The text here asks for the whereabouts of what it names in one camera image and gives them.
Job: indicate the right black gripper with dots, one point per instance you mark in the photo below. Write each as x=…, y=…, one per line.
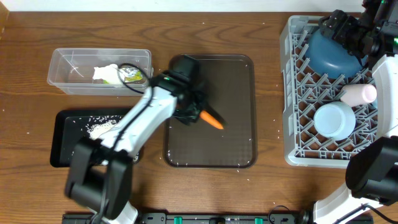
x=349, y=23

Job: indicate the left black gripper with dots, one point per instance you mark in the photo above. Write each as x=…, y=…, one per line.
x=203, y=96

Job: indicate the orange carrot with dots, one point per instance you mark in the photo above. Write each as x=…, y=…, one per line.
x=204, y=115

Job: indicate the dark blue plate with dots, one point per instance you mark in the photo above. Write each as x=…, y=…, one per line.
x=328, y=57

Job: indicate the pink cup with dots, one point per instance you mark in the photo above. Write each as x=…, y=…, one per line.
x=358, y=94

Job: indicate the foil wrapper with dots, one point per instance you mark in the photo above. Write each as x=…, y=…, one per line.
x=130, y=74

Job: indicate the white napkin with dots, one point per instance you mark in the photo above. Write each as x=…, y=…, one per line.
x=109, y=74

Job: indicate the pile of white rice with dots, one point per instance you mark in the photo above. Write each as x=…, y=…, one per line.
x=99, y=129

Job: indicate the light blue bowl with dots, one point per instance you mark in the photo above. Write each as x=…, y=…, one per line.
x=335, y=120

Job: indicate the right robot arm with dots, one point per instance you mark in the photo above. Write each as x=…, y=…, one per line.
x=371, y=175

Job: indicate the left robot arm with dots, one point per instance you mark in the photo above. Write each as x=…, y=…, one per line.
x=100, y=175

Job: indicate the black waste tray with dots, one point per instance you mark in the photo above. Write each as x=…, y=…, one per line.
x=63, y=143

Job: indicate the dark brown serving tray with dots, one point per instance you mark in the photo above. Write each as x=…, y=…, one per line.
x=229, y=85

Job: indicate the clear plastic bin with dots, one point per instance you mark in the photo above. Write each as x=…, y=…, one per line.
x=72, y=70

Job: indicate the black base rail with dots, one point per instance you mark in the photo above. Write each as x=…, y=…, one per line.
x=277, y=218

